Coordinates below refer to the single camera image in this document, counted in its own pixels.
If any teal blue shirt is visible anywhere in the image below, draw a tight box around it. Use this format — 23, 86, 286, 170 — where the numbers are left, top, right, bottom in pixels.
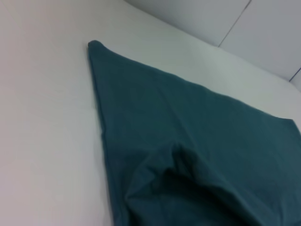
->
87, 40, 301, 226

